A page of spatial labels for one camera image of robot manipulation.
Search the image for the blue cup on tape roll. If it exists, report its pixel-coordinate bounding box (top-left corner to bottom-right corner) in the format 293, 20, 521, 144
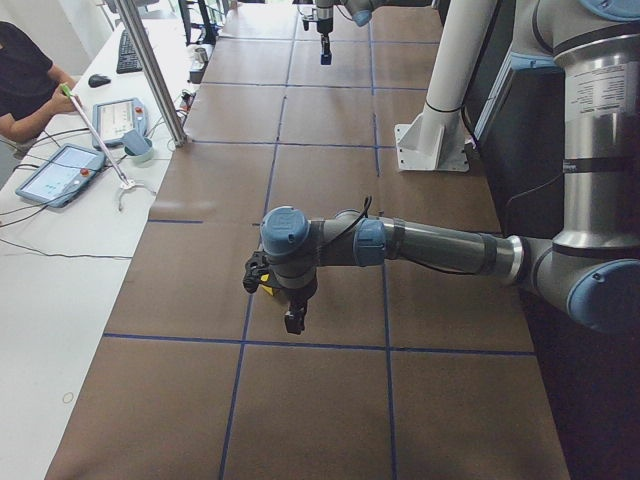
122, 130, 153, 165

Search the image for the person in black shirt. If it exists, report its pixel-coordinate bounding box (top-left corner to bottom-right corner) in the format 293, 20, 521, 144
1, 21, 76, 144

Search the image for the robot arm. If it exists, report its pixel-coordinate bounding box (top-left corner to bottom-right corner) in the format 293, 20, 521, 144
304, 0, 386, 65
243, 1, 639, 334

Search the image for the black computer mouse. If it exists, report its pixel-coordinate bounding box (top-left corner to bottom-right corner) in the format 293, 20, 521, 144
88, 74, 111, 88

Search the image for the teach pendant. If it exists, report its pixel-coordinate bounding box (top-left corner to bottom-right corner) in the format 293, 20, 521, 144
15, 144, 106, 208
92, 97, 148, 147

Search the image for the black keyboard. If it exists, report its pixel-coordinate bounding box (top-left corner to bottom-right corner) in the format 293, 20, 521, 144
116, 30, 143, 75

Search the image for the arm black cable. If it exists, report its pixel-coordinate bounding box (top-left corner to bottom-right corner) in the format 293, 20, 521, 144
317, 195, 372, 259

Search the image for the white pole base plate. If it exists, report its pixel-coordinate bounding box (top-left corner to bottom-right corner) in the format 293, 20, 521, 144
394, 109, 469, 172

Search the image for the metal cup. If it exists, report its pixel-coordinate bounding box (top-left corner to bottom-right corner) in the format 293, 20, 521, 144
193, 46, 209, 64

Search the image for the near teach pendant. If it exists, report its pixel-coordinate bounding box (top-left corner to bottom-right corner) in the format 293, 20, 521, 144
15, 144, 106, 208

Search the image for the black box under cup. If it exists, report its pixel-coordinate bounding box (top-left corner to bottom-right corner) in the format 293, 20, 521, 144
189, 44, 214, 84

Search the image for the far teach pendant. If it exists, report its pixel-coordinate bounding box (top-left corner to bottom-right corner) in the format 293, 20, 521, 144
92, 97, 148, 147

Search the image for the reacher grabber stick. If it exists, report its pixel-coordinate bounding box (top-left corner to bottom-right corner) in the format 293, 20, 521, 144
59, 83, 157, 212

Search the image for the aluminium frame post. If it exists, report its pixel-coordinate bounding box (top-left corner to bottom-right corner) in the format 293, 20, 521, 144
115, 0, 187, 148

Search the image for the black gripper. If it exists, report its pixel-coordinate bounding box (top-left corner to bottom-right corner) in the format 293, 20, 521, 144
274, 282, 317, 334
314, 0, 334, 56

